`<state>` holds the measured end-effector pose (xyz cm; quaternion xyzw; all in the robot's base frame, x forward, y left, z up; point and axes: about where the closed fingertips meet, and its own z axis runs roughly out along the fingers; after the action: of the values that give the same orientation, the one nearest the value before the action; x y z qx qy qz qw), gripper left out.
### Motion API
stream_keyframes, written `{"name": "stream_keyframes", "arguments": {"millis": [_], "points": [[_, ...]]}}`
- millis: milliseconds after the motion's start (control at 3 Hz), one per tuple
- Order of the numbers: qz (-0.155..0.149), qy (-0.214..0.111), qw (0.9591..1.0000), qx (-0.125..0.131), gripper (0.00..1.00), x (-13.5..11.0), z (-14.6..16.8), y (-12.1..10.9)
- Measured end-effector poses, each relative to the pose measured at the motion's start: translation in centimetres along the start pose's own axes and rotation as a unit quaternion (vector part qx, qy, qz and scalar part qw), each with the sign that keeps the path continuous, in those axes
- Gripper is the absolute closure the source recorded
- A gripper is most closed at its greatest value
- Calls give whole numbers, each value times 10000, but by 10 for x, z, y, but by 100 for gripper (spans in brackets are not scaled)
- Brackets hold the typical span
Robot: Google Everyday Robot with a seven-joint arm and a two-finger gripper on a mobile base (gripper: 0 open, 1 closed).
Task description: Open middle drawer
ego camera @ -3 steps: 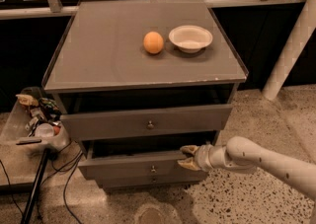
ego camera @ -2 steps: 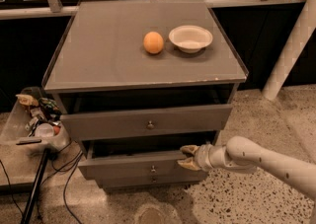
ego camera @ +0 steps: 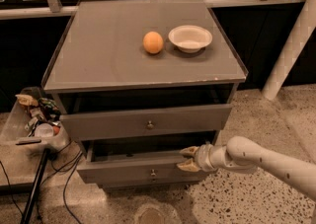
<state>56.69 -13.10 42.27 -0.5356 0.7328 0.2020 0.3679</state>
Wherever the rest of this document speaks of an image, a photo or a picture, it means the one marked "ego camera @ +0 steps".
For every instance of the round floor drain cover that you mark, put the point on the round floor drain cover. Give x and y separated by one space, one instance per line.
150 215

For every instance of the grey drawer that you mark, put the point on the grey drawer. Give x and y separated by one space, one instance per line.
147 183
110 164
121 124

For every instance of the grey top drawer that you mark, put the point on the grey top drawer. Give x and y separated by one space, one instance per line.
121 124

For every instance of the orange fruit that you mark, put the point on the orange fruit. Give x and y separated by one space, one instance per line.
153 43

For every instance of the white bowl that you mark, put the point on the white bowl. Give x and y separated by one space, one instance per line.
189 38

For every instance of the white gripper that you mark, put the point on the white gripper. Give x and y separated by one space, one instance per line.
201 158

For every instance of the crumpled snack bag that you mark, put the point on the crumpled snack bag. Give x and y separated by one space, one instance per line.
49 105

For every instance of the white cup in bin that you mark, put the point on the white cup in bin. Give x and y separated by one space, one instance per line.
44 130

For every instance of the grey drawer cabinet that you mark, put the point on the grey drawer cabinet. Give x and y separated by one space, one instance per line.
102 66

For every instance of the grey bottom drawer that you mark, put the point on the grey bottom drawer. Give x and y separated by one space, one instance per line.
147 183

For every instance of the black stand pole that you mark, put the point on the black stand pole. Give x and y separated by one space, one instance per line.
34 194

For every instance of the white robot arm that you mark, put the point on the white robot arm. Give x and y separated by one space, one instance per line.
242 155

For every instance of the white diagonal post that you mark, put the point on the white diagonal post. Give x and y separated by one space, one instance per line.
301 32

